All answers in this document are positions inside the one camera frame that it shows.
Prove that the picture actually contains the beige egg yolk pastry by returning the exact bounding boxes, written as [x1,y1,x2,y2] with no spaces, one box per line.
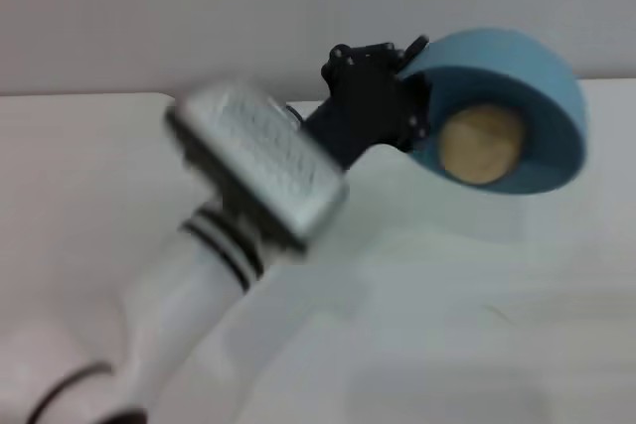
[437,101,528,186]

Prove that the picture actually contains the blue bowl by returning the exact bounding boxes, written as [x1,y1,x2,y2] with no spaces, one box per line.
[397,27,590,196]

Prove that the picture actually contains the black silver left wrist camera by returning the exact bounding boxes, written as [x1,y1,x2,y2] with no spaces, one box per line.
[165,79,350,254]

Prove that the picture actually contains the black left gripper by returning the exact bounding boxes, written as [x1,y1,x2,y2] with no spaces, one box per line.
[302,35,432,172]

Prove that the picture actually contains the left arm cable with connector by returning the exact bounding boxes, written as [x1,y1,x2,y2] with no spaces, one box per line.
[283,103,304,130]

